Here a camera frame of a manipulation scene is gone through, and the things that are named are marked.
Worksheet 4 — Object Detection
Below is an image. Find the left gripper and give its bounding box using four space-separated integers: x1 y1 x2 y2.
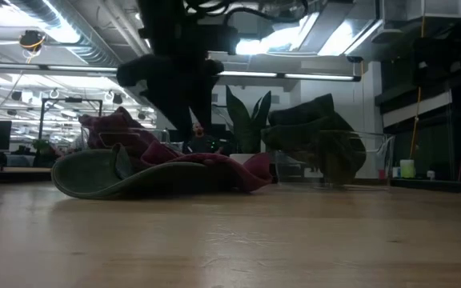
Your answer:
116 54 226 141

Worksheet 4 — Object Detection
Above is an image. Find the maroon baseball cap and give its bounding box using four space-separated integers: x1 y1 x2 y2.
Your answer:
88 134 163 161
140 139 275 194
78 106 151 141

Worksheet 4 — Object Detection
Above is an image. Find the dark green baseball cap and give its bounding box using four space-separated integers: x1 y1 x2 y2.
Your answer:
261 115 367 186
50 142 235 201
268 93 335 133

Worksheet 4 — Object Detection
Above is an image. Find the person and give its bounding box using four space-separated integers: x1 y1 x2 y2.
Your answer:
182 122 226 156

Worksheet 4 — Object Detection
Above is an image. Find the green artificial plant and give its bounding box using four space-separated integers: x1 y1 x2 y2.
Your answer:
224 85 274 155

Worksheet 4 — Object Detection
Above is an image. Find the white plant pot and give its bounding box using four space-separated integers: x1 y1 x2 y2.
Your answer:
229 153 263 166

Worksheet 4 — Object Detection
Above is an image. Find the linear ceiling light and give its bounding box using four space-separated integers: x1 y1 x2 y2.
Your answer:
0 62 118 74
217 70 363 82

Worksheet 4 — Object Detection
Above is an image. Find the pale green cup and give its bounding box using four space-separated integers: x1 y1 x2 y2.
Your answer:
399 158 416 179

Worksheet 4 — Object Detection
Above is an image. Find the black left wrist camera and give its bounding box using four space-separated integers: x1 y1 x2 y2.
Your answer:
204 24 242 56

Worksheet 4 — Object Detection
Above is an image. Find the yellow black cable reel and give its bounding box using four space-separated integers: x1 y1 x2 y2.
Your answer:
18 30 47 53

